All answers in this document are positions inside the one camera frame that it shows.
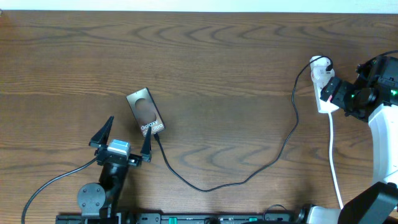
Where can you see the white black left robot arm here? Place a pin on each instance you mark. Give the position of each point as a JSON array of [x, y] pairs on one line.
[[99, 201]]

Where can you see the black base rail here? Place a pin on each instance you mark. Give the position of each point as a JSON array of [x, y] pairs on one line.
[[156, 218]]

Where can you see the white power strip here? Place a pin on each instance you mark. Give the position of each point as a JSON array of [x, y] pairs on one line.
[[320, 77]]

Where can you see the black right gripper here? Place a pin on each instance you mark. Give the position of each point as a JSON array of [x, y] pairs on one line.
[[343, 87]]

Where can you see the Galaxy S25 Ultra smartphone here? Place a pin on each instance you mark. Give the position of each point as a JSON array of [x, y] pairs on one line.
[[145, 111]]

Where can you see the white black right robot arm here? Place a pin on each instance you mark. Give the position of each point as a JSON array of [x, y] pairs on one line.
[[372, 98]]

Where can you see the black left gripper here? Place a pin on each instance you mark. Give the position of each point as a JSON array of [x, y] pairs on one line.
[[99, 139]]

